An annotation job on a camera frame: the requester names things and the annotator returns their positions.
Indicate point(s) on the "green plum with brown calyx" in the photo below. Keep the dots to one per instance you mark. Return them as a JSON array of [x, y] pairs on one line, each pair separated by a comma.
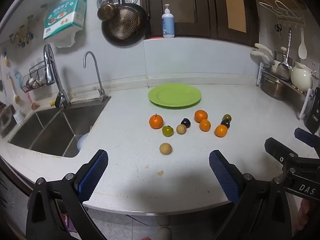
[[167, 131]]

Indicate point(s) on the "black scissors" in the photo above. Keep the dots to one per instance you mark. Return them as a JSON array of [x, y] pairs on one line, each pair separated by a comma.
[[278, 27]]

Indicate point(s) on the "dark wooden window frame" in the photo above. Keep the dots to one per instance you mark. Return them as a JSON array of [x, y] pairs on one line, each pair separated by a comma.
[[205, 7]]

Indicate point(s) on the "wall power outlet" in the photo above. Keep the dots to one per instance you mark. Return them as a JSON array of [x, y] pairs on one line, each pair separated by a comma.
[[314, 66]]

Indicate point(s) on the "pale blue bowl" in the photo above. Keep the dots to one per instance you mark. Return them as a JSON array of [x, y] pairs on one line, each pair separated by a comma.
[[82, 142]]

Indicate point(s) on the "green plate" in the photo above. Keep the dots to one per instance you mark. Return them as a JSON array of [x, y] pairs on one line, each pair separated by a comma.
[[174, 95]]

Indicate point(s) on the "small white cup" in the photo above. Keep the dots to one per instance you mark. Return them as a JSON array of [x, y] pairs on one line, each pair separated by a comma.
[[18, 116]]

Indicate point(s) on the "small green plum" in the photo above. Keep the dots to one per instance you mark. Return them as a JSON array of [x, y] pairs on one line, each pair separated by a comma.
[[227, 117]]

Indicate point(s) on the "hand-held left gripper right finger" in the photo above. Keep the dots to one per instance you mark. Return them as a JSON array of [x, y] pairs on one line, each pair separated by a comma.
[[223, 175]]

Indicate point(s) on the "large tangerine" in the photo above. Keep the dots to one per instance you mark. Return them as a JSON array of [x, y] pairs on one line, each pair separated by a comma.
[[201, 115]]

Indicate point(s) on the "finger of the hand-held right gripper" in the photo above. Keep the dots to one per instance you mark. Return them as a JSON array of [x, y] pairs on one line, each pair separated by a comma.
[[277, 150], [306, 137]]

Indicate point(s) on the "stainless steel pot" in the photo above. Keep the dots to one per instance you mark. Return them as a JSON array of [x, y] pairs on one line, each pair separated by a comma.
[[272, 87]]

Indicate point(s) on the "white blue pump bottle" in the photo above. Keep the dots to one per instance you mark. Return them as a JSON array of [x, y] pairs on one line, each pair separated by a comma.
[[168, 25]]

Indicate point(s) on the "small brass pot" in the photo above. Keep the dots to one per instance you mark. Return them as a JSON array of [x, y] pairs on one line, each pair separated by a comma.
[[108, 12]]

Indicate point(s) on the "black frying pan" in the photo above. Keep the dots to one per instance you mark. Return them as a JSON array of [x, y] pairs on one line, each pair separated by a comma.
[[123, 26]]

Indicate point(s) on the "steel ladle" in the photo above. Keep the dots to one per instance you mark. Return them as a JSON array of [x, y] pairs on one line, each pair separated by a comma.
[[284, 68]]

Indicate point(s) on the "green white tissue pack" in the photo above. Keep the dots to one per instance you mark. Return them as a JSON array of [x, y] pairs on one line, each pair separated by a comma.
[[65, 15]]

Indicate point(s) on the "stainless steel sink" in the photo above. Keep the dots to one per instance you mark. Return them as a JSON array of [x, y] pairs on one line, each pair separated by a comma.
[[50, 130]]

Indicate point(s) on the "tan longan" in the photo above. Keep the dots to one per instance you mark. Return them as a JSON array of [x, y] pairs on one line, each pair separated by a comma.
[[181, 129], [165, 149]]

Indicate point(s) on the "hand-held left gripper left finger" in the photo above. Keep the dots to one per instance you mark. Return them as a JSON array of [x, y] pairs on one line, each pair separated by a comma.
[[93, 175]]

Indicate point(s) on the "dish brush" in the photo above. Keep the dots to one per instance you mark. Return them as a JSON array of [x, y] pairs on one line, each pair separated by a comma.
[[14, 91]]

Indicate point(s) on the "bicycle shaped wall hook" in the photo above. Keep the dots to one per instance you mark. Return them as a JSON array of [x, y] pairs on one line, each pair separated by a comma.
[[21, 33]]

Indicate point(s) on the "tangerine with stem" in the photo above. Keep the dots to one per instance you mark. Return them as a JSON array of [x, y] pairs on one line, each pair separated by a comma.
[[156, 121]]

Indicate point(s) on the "white ceramic pot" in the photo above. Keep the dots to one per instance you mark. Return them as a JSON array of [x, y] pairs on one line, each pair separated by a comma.
[[301, 76]]

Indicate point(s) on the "tissue pack in bag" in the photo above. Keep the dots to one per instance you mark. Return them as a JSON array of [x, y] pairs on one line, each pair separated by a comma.
[[66, 43]]

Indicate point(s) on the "slim gooseneck faucet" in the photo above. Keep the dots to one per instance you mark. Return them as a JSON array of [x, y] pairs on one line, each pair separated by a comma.
[[96, 72]]

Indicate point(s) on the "small tangerine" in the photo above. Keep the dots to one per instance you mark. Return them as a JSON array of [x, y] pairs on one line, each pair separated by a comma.
[[205, 125], [221, 130]]

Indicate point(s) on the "large chrome faucet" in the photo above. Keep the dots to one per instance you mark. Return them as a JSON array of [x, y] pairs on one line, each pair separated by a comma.
[[51, 67]]

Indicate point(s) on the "white rice paddle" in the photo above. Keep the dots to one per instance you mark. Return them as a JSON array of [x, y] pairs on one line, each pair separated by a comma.
[[302, 47]]

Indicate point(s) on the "person's right hand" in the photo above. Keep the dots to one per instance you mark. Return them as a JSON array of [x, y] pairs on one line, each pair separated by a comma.
[[304, 212]]

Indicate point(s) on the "steel dish rack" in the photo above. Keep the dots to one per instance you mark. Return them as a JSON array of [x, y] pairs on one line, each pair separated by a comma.
[[297, 93]]

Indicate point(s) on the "dark purple plum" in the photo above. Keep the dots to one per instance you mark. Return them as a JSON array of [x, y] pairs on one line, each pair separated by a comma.
[[186, 122], [225, 123]]

